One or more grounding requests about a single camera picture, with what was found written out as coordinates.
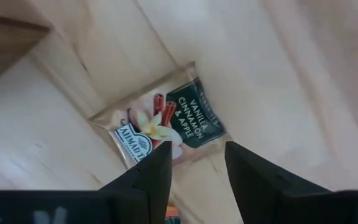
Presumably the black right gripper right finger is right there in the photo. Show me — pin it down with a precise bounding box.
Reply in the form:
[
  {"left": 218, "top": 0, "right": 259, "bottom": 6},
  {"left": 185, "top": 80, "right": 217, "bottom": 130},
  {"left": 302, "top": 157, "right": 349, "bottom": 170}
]
[{"left": 224, "top": 141, "right": 332, "bottom": 224}]

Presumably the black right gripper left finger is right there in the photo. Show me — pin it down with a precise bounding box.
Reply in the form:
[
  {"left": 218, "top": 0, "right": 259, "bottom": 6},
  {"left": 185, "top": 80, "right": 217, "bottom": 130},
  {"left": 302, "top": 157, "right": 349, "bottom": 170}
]
[{"left": 99, "top": 141, "right": 173, "bottom": 224}]

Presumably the orange peach tea packet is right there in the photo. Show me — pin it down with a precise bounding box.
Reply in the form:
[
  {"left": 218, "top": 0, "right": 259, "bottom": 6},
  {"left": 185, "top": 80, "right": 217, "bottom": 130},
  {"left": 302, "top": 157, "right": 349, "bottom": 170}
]
[{"left": 165, "top": 203, "right": 180, "bottom": 224}]

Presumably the beige vanilla tea packet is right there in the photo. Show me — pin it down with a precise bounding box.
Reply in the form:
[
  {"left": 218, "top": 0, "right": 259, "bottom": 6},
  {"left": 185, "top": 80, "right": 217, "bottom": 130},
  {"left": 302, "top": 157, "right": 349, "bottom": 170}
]
[{"left": 88, "top": 61, "right": 233, "bottom": 170}]

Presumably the wooden tea organizer box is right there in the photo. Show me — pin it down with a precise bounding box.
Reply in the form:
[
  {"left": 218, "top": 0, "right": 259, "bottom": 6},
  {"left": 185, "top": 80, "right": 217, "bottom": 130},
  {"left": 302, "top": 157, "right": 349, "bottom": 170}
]
[{"left": 0, "top": 12, "right": 51, "bottom": 94}]

